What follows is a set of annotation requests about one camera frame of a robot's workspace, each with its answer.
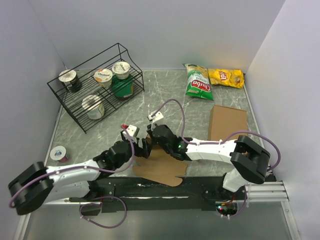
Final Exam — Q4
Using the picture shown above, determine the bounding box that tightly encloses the aluminium rail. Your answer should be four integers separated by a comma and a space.
23, 181, 290, 206

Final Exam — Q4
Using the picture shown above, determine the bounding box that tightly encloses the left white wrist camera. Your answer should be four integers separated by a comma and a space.
120, 124, 140, 138

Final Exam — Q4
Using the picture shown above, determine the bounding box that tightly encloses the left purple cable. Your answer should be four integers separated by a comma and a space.
8, 126, 141, 229

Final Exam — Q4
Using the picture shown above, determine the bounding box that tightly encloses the dark yogurt cup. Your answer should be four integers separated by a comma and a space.
58, 69, 82, 93

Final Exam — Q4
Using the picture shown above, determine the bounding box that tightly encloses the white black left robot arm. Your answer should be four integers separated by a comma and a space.
8, 130, 152, 216

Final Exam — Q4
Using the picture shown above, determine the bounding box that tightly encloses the green Chobani yogurt cup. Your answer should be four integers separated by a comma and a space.
111, 61, 131, 80

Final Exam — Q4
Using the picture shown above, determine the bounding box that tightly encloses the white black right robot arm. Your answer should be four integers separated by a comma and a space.
147, 124, 270, 200

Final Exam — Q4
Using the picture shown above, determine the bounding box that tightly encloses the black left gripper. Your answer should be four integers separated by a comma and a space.
114, 130, 153, 168

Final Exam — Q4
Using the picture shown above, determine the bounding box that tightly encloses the green Chuba chips bag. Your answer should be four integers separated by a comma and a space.
183, 63, 214, 101

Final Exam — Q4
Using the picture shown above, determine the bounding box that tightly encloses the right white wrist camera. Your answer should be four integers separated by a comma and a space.
148, 111, 164, 125

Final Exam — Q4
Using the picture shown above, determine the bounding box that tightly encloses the purple yogurt cup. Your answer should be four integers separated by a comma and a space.
49, 145, 69, 163

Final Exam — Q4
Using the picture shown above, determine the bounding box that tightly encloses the yellow Lays chips bag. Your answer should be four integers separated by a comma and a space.
208, 68, 245, 89

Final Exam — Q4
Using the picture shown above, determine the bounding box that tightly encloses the folded brown cardboard box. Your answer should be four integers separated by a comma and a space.
207, 105, 248, 141

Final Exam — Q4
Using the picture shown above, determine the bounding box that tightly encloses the orange Chobani yogurt cup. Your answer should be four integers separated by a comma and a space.
93, 68, 113, 89

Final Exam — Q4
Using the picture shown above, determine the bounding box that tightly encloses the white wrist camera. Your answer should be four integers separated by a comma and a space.
120, 124, 140, 138
148, 111, 164, 125

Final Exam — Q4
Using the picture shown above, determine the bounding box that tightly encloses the black wire rack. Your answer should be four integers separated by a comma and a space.
47, 43, 145, 133

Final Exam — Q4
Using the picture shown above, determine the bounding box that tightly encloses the purple cable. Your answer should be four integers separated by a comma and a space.
8, 126, 141, 229
149, 98, 281, 218

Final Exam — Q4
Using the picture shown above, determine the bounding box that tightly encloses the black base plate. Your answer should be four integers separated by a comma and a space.
69, 176, 245, 213

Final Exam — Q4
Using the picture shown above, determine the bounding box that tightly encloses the green snack packet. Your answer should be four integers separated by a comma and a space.
111, 75, 134, 100

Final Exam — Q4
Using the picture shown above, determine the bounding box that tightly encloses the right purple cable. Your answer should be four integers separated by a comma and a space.
149, 98, 281, 218

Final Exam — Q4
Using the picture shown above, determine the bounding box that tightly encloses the white ring yogurt cup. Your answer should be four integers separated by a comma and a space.
81, 94, 105, 120

